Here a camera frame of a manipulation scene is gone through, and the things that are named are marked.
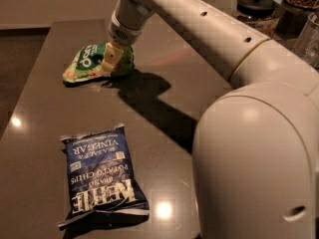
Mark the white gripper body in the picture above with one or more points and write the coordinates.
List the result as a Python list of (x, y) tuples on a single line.
[(124, 34)]

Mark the blue Kettle chip bag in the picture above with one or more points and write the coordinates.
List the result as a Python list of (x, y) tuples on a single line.
[(101, 177)]

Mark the clear glass container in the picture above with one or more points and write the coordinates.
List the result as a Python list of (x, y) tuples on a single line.
[(307, 44)]

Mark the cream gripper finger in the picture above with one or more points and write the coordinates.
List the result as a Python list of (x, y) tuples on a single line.
[(112, 57)]

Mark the green rice chip bag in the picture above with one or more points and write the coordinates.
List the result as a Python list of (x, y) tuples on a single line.
[(87, 65)]

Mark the glass jar with black lid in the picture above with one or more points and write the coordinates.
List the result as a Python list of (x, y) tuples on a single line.
[(257, 14)]

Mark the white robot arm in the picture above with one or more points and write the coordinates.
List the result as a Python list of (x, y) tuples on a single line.
[(255, 150)]

